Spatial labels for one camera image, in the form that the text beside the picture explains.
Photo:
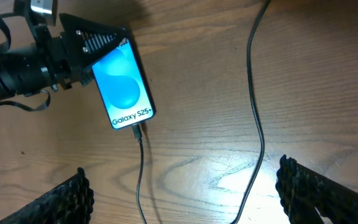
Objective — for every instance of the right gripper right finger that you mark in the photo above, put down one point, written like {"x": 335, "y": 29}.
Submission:
{"x": 307, "y": 196}

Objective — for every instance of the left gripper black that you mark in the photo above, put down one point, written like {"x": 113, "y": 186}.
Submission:
{"x": 81, "y": 44}

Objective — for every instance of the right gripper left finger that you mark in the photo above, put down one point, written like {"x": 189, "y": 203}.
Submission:
{"x": 71, "y": 202}

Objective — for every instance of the blue Galaxy smartphone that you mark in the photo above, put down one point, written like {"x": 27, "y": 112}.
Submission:
{"x": 123, "y": 88}

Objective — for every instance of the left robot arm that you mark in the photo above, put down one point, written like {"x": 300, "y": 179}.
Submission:
{"x": 23, "y": 72}

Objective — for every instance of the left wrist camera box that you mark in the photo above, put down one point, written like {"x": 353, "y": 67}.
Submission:
{"x": 45, "y": 11}

